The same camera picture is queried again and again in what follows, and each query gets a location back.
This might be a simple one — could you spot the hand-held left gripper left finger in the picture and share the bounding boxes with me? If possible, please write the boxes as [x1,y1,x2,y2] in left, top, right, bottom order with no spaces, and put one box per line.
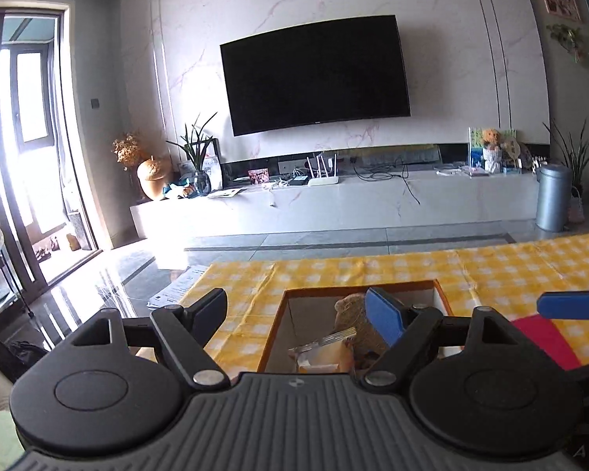
[69,287,233,388]

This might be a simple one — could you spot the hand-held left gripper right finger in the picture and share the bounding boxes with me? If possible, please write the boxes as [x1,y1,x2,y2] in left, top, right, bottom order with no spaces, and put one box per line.
[363,286,526,387]

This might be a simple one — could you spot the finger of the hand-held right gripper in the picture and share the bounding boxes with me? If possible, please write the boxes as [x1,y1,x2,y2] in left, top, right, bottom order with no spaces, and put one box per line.
[537,283,589,321]

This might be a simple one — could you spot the brown plush toy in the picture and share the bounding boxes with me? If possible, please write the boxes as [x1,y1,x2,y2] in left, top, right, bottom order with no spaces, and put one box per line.
[333,293,390,370]

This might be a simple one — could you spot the clear packet with orange label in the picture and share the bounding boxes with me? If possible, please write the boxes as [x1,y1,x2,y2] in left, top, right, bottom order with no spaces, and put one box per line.
[288,326,357,374]

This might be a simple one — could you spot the cardboard box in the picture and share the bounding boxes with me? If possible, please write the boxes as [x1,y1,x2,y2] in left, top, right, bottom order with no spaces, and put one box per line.
[257,279,455,380]

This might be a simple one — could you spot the papers on floor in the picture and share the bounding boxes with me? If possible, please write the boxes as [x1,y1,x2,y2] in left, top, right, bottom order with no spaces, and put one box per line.
[146,263,212,311]

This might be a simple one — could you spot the red square box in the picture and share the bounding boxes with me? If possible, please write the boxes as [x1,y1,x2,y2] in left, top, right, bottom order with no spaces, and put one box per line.
[512,316,584,372]

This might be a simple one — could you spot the yellow checkered tablecloth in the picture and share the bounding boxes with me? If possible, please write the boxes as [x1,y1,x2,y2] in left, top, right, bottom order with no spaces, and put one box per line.
[176,233,589,380]

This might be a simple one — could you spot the grey metal trash can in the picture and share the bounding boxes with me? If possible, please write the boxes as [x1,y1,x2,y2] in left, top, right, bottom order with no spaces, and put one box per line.
[535,163,574,233]

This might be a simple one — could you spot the white marble television cabinet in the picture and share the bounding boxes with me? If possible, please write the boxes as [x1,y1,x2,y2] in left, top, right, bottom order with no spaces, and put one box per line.
[130,142,553,243]

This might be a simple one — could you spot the blue toy figure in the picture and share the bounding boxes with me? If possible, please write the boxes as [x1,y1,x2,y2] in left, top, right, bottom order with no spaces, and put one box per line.
[164,183,198,200]

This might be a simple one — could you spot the green plant in glass vase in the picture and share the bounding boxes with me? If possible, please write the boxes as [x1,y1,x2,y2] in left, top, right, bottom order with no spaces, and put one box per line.
[165,111,220,197]

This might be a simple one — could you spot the potted long leaf plant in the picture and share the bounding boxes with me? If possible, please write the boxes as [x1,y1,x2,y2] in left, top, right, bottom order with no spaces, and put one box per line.
[542,117,589,225]

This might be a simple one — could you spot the acorn shaped vase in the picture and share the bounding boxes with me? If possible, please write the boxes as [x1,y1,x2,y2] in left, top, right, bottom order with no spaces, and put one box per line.
[136,155,174,202]

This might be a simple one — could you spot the white router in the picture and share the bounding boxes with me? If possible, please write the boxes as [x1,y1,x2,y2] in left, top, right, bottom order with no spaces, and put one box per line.
[305,154,341,188]

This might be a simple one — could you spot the white framed picture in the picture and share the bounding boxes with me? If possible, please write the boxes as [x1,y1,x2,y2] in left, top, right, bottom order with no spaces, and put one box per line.
[203,138,225,192]

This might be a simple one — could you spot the round hand fan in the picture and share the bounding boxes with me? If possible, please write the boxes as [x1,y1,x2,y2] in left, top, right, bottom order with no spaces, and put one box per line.
[501,138,521,170]

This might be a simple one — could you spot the teddy bear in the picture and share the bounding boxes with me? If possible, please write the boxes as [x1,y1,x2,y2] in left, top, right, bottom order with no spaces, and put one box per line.
[480,128,503,174]

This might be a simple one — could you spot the dried flower bunch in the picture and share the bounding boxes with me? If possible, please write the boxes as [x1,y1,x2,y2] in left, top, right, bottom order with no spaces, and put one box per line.
[111,132,143,168]

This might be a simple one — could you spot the black bag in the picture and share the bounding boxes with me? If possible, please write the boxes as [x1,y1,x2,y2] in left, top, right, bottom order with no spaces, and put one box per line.
[0,332,47,384]

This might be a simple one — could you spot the hanging vine plant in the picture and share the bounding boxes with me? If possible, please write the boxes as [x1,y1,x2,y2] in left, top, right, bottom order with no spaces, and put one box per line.
[546,23,589,97]

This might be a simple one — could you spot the glass balcony door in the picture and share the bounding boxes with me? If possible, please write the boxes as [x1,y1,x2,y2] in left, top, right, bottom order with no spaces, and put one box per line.
[0,7,105,301]

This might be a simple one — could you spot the black cable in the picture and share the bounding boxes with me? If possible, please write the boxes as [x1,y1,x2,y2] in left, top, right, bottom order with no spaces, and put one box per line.
[351,156,422,206]

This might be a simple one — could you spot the grey stone pedestal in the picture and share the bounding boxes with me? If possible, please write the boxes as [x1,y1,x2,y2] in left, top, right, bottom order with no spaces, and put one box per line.
[68,210,87,251]

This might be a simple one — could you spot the black wall television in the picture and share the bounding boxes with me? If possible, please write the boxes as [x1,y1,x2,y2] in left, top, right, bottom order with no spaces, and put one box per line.
[219,14,412,137]

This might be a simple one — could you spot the framed wall picture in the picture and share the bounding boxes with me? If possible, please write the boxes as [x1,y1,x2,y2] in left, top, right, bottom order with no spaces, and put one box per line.
[539,0,583,23]

